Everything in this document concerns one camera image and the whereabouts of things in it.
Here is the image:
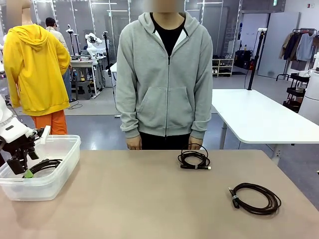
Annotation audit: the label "white standing desk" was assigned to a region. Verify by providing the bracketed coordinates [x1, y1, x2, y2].
[109, 63, 121, 118]

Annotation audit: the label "navy hanging jacket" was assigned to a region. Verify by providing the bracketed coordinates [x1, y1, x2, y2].
[284, 32, 302, 62]

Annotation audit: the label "black luggage bags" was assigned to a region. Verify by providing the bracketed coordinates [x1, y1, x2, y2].
[235, 49, 255, 70]

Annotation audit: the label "black camera stand pole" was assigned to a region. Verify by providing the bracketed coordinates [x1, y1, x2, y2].
[248, 28, 267, 91]

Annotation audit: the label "light blue hanging sweater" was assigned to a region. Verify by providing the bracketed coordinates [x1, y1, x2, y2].
[296, 33, 315, 62]

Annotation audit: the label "person's left forearm grey sleeve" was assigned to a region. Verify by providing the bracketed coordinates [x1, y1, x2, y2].
[190, 99, 213, 139]

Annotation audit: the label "white table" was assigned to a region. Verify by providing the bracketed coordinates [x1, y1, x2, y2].
[211, 89, 319, 160]

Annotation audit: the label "black tripod with camera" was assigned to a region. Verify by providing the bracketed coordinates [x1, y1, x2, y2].
[66, 24, 81, 56]

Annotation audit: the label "wooden shoe rack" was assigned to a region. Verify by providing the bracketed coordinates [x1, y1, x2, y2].
[212, 55, 235, 78]

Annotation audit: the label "coiled black cable grey strap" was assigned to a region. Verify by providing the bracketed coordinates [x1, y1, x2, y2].
[177, 143, 212, 171]

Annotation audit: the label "thin black tripod pole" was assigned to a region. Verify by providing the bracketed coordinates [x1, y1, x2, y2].
[103, 31, 112, 76]

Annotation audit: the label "grey step stool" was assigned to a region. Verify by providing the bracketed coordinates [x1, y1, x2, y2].
[74, 81, 91, 101]

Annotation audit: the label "black clothes rack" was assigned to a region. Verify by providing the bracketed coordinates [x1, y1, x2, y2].
[276, 28, 319, 82]

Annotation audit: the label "black USB cable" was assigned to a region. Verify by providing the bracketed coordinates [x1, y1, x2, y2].
[228, 182, 282, 216]

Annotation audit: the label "person's right forearm grey sleeve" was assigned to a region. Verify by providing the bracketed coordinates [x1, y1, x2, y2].
[119, 99, 141, 139]

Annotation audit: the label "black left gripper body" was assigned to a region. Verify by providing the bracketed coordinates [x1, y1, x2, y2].
[0, 127, 46, 160]

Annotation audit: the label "yellow hoodie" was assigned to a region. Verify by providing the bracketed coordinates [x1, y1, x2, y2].
[3, 24, 71, 117]

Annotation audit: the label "black utility cart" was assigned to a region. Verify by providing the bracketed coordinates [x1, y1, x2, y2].
[283, 73, 311, 113]

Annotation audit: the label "beige mannequin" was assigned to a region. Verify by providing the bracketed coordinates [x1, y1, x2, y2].
[19, 0, 35, 27]

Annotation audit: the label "person's right hand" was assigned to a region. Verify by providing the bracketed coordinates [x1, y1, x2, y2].
[126, 136, 143, 150]

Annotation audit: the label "grey workbench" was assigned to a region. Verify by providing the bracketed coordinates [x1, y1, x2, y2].
[68, 57, 101, 100]

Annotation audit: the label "person's left hand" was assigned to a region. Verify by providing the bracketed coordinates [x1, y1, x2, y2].
[189, 135, 202, 150]

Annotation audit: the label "white cylindrical pedestal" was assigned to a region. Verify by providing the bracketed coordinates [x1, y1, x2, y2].
[298, 52, 319, 125]

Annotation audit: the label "clear plastic storage container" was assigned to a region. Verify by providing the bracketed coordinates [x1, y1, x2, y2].
[0, 134, 82, 202]

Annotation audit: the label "person in grey hoodie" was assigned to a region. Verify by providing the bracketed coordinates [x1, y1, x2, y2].
[115, 11, 214, 150]

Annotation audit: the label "orange trousers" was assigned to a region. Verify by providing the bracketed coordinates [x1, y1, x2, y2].
[31, 109, 68, 137]

